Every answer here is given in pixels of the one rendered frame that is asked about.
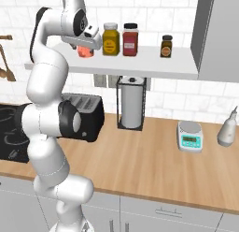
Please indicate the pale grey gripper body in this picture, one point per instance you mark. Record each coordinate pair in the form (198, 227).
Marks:
(81, 40)

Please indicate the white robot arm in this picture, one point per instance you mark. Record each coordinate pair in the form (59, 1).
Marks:
(46, 86)

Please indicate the orange red jar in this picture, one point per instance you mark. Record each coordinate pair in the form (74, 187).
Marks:
(84, 52)

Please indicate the yellow spice jar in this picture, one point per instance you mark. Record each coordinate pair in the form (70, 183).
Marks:
(111, 42)

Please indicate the red spice jar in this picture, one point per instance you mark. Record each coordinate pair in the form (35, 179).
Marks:
(130, 40)

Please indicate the black toaster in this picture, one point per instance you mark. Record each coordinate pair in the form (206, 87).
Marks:
(91, 117)

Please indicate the wooden hanging spoon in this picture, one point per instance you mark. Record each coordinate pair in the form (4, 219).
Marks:
(7, 72)

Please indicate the white paper towel roll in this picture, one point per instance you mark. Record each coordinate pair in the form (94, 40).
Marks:
(132, 104)

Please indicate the small dark amber jar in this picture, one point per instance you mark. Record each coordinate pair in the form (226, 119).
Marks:
(166, 48)

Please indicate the black hob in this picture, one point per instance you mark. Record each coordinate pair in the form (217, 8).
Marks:
(11, 139)

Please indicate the teal white kitchen scale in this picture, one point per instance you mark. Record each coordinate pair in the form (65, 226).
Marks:
(190, 139)

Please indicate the grey drawer front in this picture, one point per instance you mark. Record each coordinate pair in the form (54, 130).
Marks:
(15, 184)
(193, 215)

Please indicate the white grey dispenser bottle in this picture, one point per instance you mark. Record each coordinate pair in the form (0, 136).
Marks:
(227, 133)

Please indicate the grey cupboard door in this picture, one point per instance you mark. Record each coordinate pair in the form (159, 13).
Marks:
(140, 224)
(99, 221)

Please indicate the grey wall socket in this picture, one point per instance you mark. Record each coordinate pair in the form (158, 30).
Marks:
(112, 81)
(100, 80)

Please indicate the white wall shelf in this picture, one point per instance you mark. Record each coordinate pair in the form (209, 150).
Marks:
(140, 65)

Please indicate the brown wooden wall rail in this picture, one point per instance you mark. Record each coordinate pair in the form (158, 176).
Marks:
(5, 37)

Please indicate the grey wall cabinet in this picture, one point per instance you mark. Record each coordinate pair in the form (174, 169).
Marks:
(217, 36)

